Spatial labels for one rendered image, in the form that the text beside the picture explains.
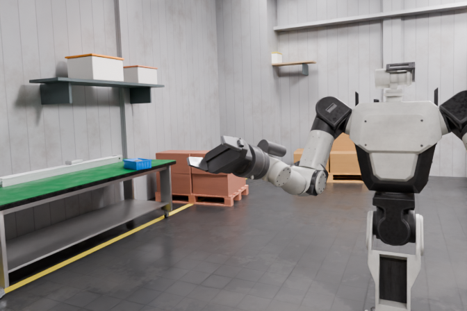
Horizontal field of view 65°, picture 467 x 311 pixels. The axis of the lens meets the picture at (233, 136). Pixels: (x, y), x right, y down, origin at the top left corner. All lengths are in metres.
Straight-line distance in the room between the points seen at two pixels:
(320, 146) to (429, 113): 0.35
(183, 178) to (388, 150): 4.39
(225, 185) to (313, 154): 3.95
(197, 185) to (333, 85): 3.74
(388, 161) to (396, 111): 0.16
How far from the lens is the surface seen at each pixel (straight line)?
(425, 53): 7.69
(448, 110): 1.33
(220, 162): 0.88
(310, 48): 7.94
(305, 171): 1.24
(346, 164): 6.76
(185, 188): 5.46
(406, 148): 1.28
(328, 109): 1.35
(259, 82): 7.50
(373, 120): 1.27
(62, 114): 4.72
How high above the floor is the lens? 1.36
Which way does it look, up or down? 4 degrees down
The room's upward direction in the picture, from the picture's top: 2 degrees counter-clockwise
